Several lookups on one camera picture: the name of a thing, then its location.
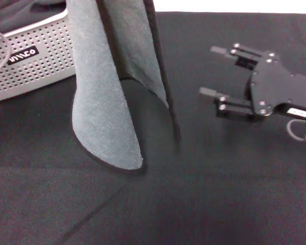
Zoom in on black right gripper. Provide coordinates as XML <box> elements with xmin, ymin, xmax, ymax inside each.
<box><xmin>198</xmin><ymin>43</ymin><xmax>306</xmax><ymax>126</ymax></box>

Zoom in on grey yellow towel black edging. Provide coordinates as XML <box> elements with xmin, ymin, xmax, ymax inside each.
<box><xmin>66</xmin><ymin>0</ymin><xmax>182</xmax><ymax>177</ymax></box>

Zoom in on black tablecloth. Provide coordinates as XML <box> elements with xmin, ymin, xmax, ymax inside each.
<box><xmin>0</xmin><ymin>11</ymin><xmax>306</xmax><ymax>245</ymax></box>

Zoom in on grey perforated storage box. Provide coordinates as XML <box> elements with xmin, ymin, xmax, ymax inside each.
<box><xmin>0</xmin><ymin>0</ymin><xmax>77</xmax><ymax>105</ymax></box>

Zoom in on dark grey crumpled cloth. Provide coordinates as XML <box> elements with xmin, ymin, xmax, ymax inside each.
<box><xmin>0</xmin><ymin>0</ymin><xmax>67</xmax><ymax>34</ymax></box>

